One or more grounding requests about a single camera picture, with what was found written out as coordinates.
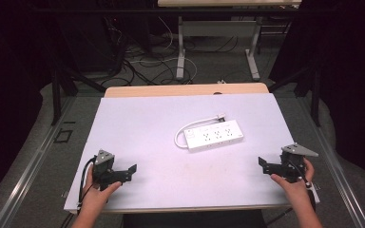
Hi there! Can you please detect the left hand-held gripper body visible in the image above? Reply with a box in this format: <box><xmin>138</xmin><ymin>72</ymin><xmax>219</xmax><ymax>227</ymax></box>
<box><xmin>91</xmin><ymin>149</ymin><xmax>124</xmax><ymax>192</ymax></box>

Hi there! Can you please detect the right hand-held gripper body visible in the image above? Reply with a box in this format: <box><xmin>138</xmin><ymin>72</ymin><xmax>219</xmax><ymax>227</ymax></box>
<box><xmin>279</xmin><ymin>142</ymin><xmax>319</xmax><ymax>184</ymax></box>

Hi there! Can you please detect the person's right hand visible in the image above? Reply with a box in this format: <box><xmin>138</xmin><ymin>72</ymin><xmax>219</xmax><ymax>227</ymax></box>
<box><xmin>270</xmin><ymin>158</ymin><xmax>316</xmax><ymax>207</ymax></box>

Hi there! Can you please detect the person's left hand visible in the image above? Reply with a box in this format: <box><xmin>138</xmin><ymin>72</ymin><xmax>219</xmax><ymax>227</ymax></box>
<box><xmin>80</xmin><ymin>164</ymin><xmax>123</xmax><ymax>217</ymax></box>

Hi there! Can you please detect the white table mat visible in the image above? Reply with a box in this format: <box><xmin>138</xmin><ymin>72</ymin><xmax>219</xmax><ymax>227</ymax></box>
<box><xmin>63</xmin><ymin>92</ymin><xmax>320</xmax><ymax>214</ymax></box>

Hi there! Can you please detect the white power strip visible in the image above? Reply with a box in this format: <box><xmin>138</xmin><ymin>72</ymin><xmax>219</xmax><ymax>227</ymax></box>
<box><xmin>183</xmin><ymin>119</ymin><xmax>245</xmax><ymax>153</ymax></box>

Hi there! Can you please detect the black metal stand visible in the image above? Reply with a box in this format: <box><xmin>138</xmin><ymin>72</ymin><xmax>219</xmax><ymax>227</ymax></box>
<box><xmin>267</xmin><ymin>63</ymin><xmax>323</xmax><ymax>128</ymax></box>
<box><xmin>50</xmin><ymin>61</ymin><xmax>107</xmax><ymax>126</ymax></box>

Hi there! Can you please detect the wooden table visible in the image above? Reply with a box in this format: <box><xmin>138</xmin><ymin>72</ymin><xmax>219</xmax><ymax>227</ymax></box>
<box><xmin>67</xmin><ymin>82</ymin><xmax>298</xmax><ymax>216</ymax></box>

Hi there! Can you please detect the white desk with metal legs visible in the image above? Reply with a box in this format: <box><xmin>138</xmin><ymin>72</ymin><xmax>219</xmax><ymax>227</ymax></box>
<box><xmin>157</xmin><ymin>0</ymin><xmax>303</xmax><ymax>82</ymax></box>

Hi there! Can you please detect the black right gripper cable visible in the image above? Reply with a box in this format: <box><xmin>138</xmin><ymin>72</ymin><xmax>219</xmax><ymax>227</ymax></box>
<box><xmin>287</xmin><ymin>159</ymin><xmax>318</xmax><ymax>212</ymax></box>

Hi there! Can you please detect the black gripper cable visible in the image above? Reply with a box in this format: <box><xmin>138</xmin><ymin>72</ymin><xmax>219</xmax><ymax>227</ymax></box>
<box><xmin>287</xmin><ymin>159</ymin><xmax>318</xmax><ymax>212</ymax></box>
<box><xmin>76</xmin><ymin>155</ymin><xmax>98</xmax><ymax>214</ymax></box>

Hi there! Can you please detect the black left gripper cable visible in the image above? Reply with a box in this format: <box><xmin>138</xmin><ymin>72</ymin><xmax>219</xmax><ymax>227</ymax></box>
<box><xmin>76</xmin><ymin>155</ymin><xmax>98</xmax><ymax>214</ymax></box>

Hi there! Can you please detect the metal floor rail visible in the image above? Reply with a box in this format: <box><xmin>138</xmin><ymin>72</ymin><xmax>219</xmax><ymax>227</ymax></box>
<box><xmin>0</xmin><ymin>94</ymin><xmax>77</xmax><ymax>228</ymax></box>
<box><xmin>298</xmin><ymin>96</ymin><xmax>365</xmax><ymax>228</ymax></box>

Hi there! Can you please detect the bundle of black floor cables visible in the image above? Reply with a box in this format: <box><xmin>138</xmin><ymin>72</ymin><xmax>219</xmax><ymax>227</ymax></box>
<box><xmin>103</xmin><ymin>17</ymin><xmax>195</xmax><ymax>87</ymax></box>

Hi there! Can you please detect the white floor cable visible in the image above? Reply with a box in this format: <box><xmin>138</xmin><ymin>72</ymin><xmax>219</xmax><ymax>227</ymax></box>
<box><xmin>128</xmin><ymin>15</ymin><xmax>199</xmax><ymax>86</ymax></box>

